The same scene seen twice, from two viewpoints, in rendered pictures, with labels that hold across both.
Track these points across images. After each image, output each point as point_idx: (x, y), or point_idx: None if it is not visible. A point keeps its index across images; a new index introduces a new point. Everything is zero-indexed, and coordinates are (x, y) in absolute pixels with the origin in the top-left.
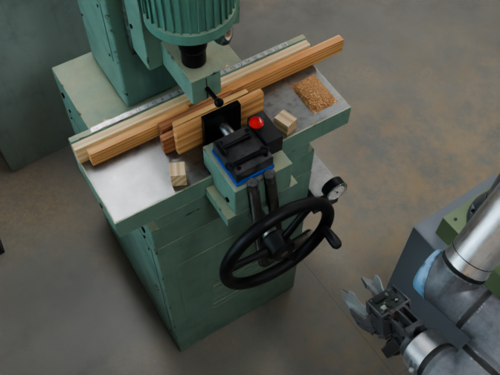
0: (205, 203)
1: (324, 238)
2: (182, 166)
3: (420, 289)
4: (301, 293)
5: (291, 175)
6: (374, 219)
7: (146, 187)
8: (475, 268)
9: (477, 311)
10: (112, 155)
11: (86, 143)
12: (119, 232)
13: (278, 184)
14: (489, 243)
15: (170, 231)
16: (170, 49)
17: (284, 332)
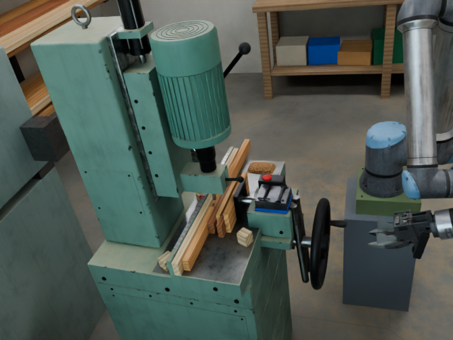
0: (261, 255)
1: None
2: (245, 229)
3: (416, 192)
4: (300, 330)
5: None
6: (294, 266)
7: (233, 257)
8: (432, 158)
9: (450, 177)
10: (195, 257)
11: (180, 256)
12: (241, 293)
13: None
14: (429, 139)
15: (255, 287)
16: (189, 173)
17: None
